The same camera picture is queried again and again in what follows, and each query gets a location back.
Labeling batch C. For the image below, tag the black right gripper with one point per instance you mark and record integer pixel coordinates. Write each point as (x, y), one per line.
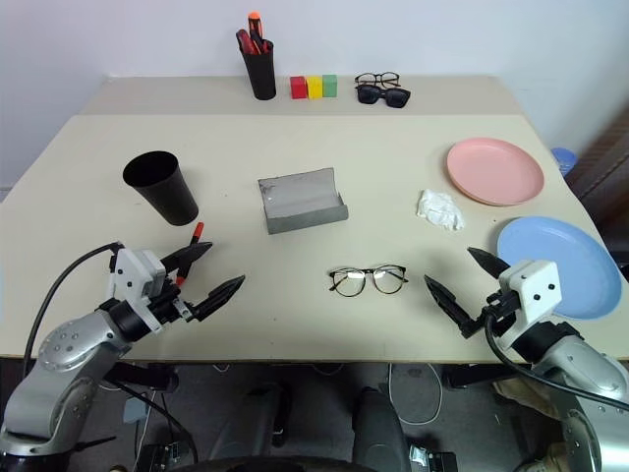
(498, 307)

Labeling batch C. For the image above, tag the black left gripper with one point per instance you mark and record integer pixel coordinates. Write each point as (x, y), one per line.
(169, 301)

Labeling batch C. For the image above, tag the orange and black pen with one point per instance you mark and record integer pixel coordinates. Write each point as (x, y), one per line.
(198, 231)

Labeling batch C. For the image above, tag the tortoiseshell clear-lens glasses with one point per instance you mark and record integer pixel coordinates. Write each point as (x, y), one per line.
(349, 283)

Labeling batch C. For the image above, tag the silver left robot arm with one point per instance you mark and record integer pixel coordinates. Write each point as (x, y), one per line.
(64, 344)

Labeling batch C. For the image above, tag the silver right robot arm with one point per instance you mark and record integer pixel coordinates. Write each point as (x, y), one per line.
(580, 359)

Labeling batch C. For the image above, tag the crumpled white tissue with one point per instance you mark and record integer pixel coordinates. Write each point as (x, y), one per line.
(440, 209)

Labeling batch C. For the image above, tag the wide black plastic cup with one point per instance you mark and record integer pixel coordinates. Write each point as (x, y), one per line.
(167, 201)

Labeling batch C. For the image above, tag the pink plastic plate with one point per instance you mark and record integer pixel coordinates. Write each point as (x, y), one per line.
(494, 169)

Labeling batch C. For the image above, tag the blue plastic plate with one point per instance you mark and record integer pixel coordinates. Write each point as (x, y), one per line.
(582, 260)

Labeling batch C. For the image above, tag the grey open glasses case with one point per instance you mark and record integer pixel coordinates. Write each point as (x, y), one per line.
(300, 196)

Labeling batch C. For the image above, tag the blue round container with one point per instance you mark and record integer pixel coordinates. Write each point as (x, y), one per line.
(564, 159)

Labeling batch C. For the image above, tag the dark rounded shape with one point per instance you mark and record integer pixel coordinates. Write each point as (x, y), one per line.
(255, 423)
(378, 432)

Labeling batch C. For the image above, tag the brown wooden furniture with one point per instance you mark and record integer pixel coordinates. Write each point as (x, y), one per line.
(609, 172)

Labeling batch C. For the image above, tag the black sunglasses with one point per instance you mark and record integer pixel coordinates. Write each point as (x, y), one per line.
(393, 98)

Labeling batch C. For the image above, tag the red wooden block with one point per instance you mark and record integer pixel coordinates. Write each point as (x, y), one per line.
(298, 88)

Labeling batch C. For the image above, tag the tall black tool holder cup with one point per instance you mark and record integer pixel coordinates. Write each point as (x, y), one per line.
(260, 74)

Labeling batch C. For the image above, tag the yellow wooden block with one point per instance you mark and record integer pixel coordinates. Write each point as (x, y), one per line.
(315, 87)

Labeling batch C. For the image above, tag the thin black-framed clear glasses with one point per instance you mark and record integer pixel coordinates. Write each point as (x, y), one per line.
(366, 78)

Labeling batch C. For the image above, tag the green wooden block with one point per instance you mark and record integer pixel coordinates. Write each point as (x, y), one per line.
(330, 85)

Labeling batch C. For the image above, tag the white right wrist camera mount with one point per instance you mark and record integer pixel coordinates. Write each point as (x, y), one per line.
(533, 285)

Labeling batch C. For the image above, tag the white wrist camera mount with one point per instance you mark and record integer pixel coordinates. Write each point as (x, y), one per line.
(533, 285)
(135, 268)

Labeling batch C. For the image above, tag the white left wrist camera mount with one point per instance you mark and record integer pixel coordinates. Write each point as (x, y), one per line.
(135, 268)

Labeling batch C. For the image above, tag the black table frame bar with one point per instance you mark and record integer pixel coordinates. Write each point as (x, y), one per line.
(472, 376)

